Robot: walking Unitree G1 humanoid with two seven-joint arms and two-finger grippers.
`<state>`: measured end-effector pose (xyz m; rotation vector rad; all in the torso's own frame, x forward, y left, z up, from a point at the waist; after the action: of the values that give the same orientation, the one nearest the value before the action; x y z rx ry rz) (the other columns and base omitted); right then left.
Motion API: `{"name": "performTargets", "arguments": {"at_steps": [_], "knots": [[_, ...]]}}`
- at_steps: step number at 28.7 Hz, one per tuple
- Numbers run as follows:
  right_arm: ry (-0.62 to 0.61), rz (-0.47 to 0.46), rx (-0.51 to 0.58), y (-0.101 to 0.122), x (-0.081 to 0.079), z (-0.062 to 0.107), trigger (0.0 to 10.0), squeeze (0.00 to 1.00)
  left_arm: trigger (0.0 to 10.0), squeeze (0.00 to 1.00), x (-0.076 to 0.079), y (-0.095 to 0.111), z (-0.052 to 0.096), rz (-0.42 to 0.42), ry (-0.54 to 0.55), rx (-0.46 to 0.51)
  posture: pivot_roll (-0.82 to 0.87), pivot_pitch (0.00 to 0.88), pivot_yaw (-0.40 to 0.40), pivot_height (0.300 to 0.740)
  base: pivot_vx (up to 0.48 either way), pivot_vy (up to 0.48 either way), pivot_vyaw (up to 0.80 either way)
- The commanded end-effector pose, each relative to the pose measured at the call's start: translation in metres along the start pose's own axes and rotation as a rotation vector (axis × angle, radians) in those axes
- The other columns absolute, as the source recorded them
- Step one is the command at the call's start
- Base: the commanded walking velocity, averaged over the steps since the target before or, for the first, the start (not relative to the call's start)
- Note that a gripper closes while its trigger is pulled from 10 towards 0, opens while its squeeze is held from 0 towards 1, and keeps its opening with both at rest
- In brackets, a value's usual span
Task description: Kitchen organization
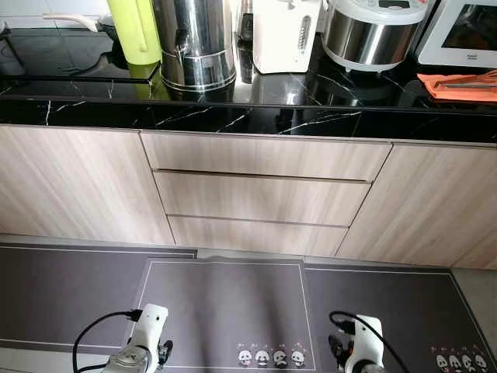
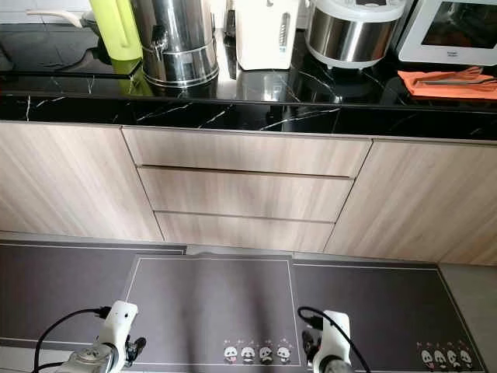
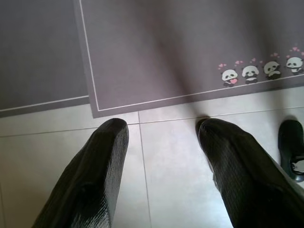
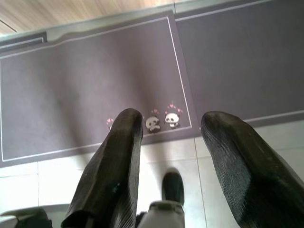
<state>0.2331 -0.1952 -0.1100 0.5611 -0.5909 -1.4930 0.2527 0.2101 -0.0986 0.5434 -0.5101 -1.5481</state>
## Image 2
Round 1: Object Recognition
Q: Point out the black glass cooktop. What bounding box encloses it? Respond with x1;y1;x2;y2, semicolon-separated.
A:
0;26;117;79

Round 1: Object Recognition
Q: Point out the white utensil handle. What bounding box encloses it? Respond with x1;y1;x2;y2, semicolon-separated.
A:
26;9;86;30

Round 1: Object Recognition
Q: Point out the white microwave oven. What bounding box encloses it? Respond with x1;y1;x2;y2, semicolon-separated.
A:
396;0;497;67

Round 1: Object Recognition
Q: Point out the silver white rice cooker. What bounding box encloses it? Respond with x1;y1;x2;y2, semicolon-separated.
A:
304;0;409;70

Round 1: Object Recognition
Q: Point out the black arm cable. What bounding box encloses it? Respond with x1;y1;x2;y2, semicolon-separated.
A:
35;307;113;373
297;305;374;373

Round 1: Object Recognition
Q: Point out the white electric thermos pot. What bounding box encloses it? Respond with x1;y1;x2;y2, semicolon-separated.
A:
233;0;301;71

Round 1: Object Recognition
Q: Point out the stainless steel water urn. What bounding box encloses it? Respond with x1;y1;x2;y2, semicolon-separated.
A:
130;0;220;88

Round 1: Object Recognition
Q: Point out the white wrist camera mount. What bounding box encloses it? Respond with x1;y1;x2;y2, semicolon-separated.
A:
318;311;352;362
97;300;139;352

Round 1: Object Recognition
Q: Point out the light wood drawer front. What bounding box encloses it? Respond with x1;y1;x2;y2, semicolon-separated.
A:
137;166;355;224
153;211;337;254
122;127;373;180

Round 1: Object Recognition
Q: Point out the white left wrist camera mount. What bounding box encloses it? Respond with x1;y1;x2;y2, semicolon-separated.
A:
97;300;139;352

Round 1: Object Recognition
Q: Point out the lime green plastic jug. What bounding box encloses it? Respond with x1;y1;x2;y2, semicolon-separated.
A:
89;0;145;62

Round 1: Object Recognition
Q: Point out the plain grey floor mat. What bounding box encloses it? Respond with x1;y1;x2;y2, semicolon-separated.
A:
0;239;188;348

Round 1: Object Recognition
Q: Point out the grey panda print floor mat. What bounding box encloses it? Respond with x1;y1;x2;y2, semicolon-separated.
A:
291;260;488;373
119;254;304;368

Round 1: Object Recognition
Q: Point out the orange cloth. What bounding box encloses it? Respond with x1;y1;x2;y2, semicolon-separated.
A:
398;67;497;101

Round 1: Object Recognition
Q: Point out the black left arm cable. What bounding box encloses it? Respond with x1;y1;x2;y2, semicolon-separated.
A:
35;307;113;373

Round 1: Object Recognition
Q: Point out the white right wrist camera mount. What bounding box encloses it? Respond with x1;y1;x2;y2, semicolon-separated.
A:
318;311;352;362

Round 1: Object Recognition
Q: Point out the light wood cabinet door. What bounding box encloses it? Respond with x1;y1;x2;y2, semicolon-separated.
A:
0;120;165;242
322;138;497;267

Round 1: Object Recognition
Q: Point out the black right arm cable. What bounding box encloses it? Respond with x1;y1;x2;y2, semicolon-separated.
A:
297;305;374;373

